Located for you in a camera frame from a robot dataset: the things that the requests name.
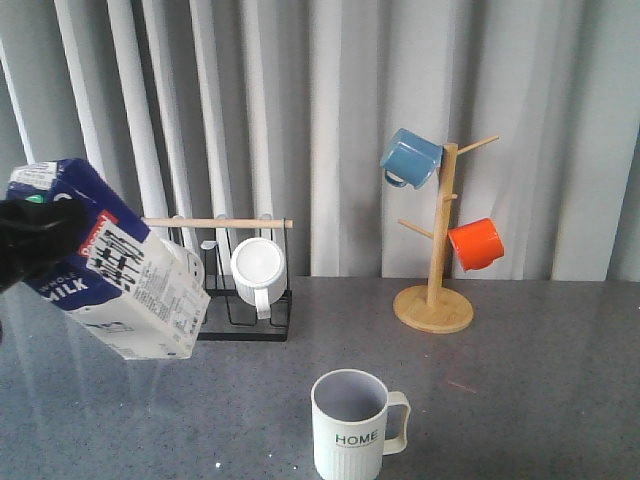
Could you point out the black gloved hand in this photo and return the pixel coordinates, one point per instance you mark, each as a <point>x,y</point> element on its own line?
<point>36,236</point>

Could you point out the blue white milk carton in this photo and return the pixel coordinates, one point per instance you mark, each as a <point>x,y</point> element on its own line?
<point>121,284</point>

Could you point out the pale green HOME mug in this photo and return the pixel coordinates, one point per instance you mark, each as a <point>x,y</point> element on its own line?
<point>356,421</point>

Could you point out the large white mug on rack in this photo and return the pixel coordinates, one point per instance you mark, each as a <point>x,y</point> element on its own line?
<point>189,260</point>

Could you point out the grey white curtain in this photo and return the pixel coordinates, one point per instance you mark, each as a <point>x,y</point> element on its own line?
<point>282,109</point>

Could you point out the white ribbed mug on rack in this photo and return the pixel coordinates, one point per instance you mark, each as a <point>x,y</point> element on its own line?
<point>258,270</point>

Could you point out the blue mug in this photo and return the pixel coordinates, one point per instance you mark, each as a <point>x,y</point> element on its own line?
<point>409,159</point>

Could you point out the wooden mug tree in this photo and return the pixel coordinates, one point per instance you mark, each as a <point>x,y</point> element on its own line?
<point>431,307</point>

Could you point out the orange mug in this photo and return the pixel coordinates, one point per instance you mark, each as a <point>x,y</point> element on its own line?
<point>477,244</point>

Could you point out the black wire mug rack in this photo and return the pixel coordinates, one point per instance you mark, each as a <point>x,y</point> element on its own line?
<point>228,317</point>

